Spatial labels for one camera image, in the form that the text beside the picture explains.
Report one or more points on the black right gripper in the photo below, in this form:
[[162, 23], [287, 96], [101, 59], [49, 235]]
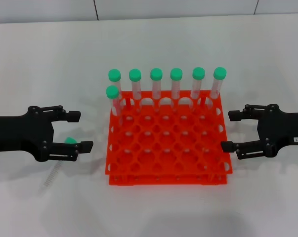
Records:
[[284, 128]]

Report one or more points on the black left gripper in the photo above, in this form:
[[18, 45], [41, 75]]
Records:
[[20, 133]]

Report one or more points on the green-capped test tube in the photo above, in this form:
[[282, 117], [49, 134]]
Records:
[[220, 72], [112, 91], [156, 74], [114, 75], [176, 74], [198, 73], [135, 75], [70, 140]]

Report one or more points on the orange test tube rack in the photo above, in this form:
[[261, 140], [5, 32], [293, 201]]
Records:
[[168, 181]]

